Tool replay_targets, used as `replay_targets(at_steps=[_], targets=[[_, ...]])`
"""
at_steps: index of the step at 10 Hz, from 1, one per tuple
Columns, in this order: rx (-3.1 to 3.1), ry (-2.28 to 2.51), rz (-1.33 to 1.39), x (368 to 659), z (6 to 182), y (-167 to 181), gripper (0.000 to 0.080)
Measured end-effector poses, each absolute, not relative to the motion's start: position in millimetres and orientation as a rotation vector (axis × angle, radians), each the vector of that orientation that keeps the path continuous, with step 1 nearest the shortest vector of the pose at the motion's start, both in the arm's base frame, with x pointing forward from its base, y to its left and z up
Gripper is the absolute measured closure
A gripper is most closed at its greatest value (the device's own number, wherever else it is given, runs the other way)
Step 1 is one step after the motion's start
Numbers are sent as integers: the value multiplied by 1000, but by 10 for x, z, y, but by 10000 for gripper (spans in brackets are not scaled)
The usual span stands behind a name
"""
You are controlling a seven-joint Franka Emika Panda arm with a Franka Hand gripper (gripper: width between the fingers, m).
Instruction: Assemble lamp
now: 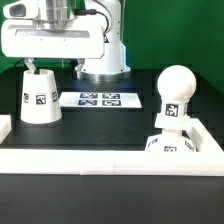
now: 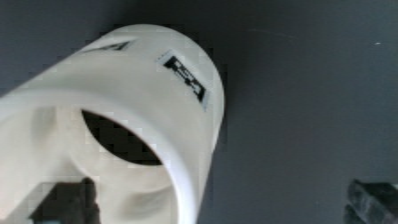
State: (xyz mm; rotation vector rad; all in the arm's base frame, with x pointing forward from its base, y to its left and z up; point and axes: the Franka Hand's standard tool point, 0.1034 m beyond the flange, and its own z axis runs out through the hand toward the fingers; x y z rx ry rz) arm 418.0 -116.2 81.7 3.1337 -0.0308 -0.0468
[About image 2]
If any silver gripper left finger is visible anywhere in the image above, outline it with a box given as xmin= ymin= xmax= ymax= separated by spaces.
xmin=29 ymin=178 xmax=102 ymax=224

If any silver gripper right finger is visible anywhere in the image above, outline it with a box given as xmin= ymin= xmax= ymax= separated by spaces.
xmin=344 ymin=180 xmax=398 ymax=224

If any white lamp shade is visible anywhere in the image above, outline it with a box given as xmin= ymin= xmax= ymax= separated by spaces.
xmin=0 ymin=24 xmax=225 ymax=224

